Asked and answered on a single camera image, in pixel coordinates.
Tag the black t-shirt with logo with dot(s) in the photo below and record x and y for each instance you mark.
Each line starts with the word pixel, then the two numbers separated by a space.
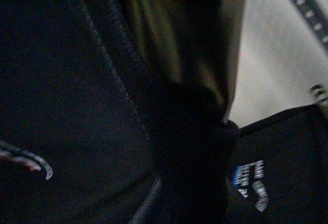
pixel 117 111

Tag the clothes hanger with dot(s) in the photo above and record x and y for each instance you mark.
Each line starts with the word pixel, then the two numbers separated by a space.
pixel 319 94

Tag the grey front perforated rack rail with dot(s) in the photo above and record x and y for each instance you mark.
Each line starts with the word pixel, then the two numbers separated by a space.
pixel 315 18

